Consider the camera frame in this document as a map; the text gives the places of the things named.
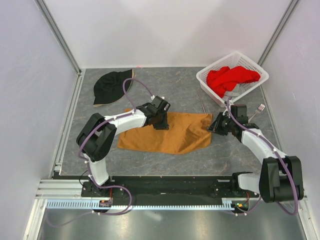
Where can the silver knife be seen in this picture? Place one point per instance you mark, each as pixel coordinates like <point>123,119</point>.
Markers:
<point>202,103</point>

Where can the right aluminium frame post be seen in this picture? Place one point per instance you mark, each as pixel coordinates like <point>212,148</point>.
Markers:
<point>289,11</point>

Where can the red cloth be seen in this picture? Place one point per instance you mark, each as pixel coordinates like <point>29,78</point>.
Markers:
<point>227,78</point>

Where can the grey cloth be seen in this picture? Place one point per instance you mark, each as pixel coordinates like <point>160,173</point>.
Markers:
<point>235,94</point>

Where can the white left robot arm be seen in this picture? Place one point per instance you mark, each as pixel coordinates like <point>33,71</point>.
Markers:
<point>96,137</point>

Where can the aluminium front rail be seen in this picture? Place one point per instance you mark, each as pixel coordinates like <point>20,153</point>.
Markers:
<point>59,189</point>

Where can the slotted cable duct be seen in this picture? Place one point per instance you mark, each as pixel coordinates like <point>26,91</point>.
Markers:
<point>89,204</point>

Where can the left aluminium frame post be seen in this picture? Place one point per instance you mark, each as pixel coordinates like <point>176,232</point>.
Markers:
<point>58,34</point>

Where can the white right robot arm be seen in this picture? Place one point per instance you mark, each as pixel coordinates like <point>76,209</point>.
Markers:
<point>280,178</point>

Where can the black bucket hat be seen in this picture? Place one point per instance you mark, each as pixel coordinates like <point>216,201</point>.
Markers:
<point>109,88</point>

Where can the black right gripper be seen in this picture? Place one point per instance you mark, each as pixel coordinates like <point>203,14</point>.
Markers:
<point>215,126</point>

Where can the aluminium frame post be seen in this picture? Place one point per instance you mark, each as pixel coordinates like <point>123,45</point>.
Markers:
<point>58,34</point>
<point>289,11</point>

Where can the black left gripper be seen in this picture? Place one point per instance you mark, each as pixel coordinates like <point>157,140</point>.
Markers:
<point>164,126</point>

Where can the silver fork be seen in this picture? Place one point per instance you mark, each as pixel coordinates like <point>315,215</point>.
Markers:
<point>257,112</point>

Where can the white plastic basket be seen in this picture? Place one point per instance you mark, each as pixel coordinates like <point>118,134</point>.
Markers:
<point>231,60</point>

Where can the orange cloth napkin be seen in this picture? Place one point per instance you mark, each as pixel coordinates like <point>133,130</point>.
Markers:
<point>187,133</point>

